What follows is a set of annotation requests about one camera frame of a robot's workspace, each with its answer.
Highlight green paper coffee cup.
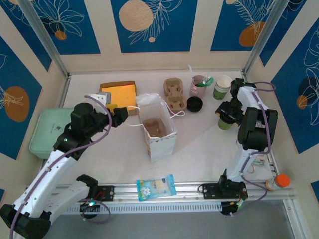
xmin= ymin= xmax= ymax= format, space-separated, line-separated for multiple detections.
xmin=218 ymin=119 xmax=235 ymax=131

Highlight stack of pulp cup carriers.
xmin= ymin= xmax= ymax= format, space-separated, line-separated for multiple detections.
xmin=163 ymin=77 xmax=187 ymax=112

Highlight aluminium side rail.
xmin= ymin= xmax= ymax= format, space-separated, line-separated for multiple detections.
xmin=241 ymin=71 xmax=279 ymax=180

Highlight green white sachets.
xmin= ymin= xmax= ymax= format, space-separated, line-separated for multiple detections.
xmin=195 ymin=74 xmax=215 ymax=88

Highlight yellow paper napkin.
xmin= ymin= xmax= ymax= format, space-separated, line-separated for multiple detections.
xmin=102 ymin=84 xmax=137 ymax=116

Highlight white slotted cable duct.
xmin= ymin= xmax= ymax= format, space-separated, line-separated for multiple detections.
xmin=57 ymin=201 xmax=222 ymax=215

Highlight blue wet wipes packet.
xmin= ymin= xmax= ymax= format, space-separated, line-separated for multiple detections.
xmin=136 ymin=173 xmax=177 ymax=202

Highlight brown cardboard napkin box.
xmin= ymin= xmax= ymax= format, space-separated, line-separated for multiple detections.
xmin=99 ymin=80 xmax=138 ymax=117

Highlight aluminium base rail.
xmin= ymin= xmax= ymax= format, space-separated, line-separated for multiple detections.
xmin=21 ymin=183 xmax=295 ymax=206

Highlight stack of black cup lids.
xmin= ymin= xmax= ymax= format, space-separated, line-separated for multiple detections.
xmin=186 ymin=96 xmax=203 ymax=112

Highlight black base connector box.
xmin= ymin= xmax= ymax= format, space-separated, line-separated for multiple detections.
xmin=79 ymin=200 xmax=101 ymax=213
xmin=220 ymin=201 xmax=244 ymax=217

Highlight stack of paper cups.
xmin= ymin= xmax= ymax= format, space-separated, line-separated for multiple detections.
xmin=212 ymin=74 xmax=234 ymax=102

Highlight orange capped bottle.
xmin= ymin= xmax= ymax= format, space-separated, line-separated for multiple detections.
xmin=265 ymin=174 xmax=290 ymax=192

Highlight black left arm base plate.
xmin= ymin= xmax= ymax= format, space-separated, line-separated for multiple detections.
xmin=89 ymin=185 xmax=115 ymax=203

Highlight mint green zip pouch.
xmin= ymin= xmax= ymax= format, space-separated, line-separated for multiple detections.
xmin=28 ymin=107 xmax=84 ymax=160

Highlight pink cup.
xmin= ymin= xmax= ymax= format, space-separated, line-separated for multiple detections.
xmin=189 ymin=74 xmax=207 ymax=97

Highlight white wrapped straw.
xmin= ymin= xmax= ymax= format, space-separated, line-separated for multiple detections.
xmin=187 ymin=64 xmax=197 ymax=83

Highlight aluminium frame post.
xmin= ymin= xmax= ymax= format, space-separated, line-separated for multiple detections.
xmin=18 ymin=0 xmax=70 ymax=77
xmin=243 ymin=0 xmax=292 ymax=74

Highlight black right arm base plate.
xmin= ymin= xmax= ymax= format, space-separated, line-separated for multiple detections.
xmin=198 ymin=182 xmax=249 ymax=200

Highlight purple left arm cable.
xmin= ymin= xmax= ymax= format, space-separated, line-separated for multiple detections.
xmin=9 ymin=94 xmax=112 ymax=239

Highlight animal print paper gift bag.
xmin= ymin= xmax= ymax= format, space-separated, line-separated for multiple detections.
xmin=127 ymin=92 xmax=186 ymax=163

